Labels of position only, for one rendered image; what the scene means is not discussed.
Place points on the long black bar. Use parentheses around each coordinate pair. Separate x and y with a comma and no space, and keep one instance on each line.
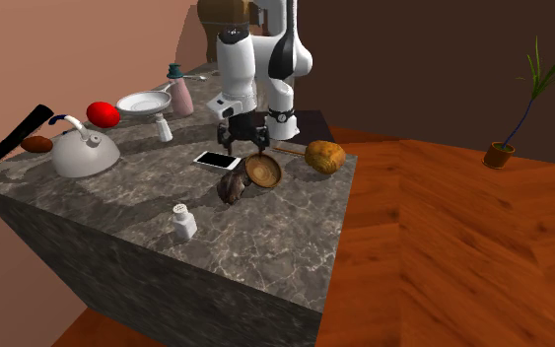
(12,137)

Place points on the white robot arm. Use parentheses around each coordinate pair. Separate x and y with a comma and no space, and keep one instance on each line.
(236,67)

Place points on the brown wooden furniture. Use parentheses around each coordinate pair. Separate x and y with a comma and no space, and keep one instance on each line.
(222,14)

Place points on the brown oval potato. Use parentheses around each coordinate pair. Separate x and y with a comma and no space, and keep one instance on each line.
(36,144)

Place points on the white kettle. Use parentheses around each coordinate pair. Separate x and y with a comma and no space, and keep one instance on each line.
(84,156)

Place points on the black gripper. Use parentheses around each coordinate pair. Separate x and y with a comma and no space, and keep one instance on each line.
(243,124)

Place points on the pink bottle with teal cap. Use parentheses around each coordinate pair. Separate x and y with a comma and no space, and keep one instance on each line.
(182,98)

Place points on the silver spoon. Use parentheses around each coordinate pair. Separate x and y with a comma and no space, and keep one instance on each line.
(195,76)

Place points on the wooden honey dipper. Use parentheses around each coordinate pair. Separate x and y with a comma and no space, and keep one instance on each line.
(325,157)

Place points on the dark robot stand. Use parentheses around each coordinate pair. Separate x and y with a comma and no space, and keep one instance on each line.
(313,126)

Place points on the wooden bowl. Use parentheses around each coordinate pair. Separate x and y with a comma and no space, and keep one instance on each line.
(263,171)

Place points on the potted green plant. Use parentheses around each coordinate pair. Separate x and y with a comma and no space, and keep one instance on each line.
(498,154)

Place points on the white salt shaker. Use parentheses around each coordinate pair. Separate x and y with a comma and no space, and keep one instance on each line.
(184,225)
(163,129)

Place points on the white frying pan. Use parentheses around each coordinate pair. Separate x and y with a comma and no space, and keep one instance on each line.
(143,102)

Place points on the dark brown lumpy object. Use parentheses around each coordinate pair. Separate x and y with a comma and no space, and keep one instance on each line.
(231,187)

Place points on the red ball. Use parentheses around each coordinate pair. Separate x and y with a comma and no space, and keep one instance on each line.
(103,114)

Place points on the white smartphone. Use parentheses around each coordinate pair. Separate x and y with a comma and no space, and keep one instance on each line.
(217,160)

